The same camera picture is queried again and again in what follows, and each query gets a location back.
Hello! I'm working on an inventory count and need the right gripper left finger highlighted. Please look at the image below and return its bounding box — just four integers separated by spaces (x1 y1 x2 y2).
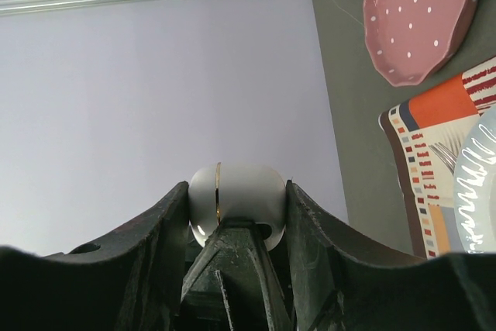
1 181 188 330

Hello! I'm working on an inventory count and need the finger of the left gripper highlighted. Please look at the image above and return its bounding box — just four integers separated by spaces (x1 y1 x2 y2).
180 221 291 330

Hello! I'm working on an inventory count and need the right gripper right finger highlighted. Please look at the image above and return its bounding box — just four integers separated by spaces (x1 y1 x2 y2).
286 182 495 330

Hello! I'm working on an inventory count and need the white earbud charging case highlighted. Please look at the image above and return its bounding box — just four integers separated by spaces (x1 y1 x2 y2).
188 162 286 250

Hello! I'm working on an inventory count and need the orange patterned placemat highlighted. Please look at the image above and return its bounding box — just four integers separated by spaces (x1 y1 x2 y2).
379 58 495 259

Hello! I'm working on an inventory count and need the white ceramic plate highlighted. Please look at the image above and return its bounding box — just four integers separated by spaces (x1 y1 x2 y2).
453 108 495 253

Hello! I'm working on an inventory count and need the pink polka dot plate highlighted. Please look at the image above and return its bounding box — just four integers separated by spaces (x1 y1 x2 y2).
363 0 478 87

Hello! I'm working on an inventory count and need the pink handled fork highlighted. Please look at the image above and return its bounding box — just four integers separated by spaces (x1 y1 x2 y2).
429 143 456 174

